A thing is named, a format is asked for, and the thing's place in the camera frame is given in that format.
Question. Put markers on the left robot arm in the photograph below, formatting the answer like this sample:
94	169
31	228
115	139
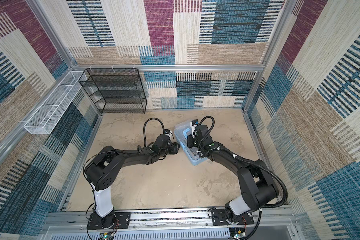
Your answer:
101	171

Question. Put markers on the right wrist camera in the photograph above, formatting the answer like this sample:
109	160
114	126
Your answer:
194	124

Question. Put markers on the black wire mesh shelf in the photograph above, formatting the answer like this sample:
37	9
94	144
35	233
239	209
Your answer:
115	90

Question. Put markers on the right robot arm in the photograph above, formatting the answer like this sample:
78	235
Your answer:
259	187

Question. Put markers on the white wire mesh basket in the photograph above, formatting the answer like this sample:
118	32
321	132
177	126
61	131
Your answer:
47	116

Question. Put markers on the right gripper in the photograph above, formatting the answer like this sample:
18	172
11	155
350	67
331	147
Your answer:
189	141

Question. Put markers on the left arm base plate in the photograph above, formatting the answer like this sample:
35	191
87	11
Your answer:
112	221

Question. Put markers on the aluminium front rail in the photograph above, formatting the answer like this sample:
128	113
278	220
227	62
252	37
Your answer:
158	224

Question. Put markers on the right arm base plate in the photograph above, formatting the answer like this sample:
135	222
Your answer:
222	217

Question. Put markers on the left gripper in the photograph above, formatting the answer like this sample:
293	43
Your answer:
174	149

